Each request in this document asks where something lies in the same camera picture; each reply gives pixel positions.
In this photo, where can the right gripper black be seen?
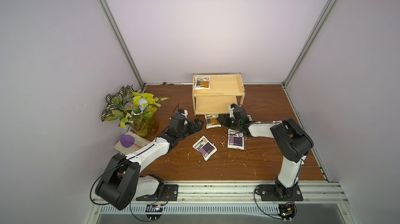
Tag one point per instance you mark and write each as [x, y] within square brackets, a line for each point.
[229, 121]

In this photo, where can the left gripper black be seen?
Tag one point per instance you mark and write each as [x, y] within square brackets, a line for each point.
[197, 127]

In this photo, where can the purple coffee bag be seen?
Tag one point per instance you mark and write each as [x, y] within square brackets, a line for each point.
[235, 140]
[205, 148]

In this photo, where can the light wooden two-tier shelf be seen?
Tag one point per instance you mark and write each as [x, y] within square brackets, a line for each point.
[225, 89]

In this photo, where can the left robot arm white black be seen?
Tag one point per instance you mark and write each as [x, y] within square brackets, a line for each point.
[121, 182]

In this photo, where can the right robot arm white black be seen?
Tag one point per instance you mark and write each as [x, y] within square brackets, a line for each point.
[293, 142]

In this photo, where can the purple makeup sponge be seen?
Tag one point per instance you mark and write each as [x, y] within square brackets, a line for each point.
[127, 141]

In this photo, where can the artificial green potted plant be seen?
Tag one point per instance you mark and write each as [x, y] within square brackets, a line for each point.
[133, 109]

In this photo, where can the left controller board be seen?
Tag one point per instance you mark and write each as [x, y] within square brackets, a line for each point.
[154, 211]

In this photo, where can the controller board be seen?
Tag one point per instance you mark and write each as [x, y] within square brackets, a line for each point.
[154, 211]
[287, 211]

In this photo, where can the right controller board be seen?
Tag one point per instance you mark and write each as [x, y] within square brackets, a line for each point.
[287, 211]

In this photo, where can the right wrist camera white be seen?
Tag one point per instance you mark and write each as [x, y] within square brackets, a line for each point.
[231, 108]

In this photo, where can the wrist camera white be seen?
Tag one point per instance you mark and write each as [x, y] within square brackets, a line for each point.
[182, 112]
[231, 108]

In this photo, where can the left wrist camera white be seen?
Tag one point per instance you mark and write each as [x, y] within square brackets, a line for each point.
[182, 112]

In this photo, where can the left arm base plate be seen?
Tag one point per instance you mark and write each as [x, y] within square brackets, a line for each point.
[166, 192]

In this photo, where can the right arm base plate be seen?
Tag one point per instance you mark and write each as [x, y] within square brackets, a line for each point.
[276, 193]

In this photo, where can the aluminium front rail frame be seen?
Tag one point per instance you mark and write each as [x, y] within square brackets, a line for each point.
[231, 198]

